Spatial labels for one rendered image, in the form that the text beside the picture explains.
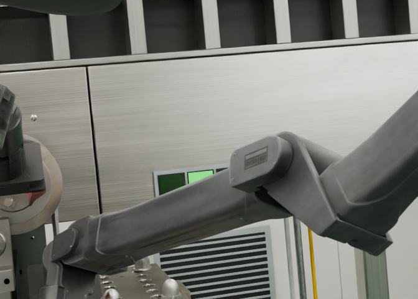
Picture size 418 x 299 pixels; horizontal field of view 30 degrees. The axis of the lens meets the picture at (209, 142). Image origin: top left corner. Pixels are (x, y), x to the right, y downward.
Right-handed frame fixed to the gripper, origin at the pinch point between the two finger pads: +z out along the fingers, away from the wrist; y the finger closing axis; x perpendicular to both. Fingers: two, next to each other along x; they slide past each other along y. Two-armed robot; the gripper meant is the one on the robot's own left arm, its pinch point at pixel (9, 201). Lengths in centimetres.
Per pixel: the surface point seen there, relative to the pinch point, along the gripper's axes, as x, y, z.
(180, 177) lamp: 20.6, 32.9, 29.5
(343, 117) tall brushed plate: 28, 69, 24
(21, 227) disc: -1.0, 1.4, 5.9
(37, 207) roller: 0.9, 4.0, 3.8
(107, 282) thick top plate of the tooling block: 3.0, 15.8, 35.5
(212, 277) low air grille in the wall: 110, 92, 256
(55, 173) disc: 4.8, 7.2, 1.0
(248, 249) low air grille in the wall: 119, 113, 248
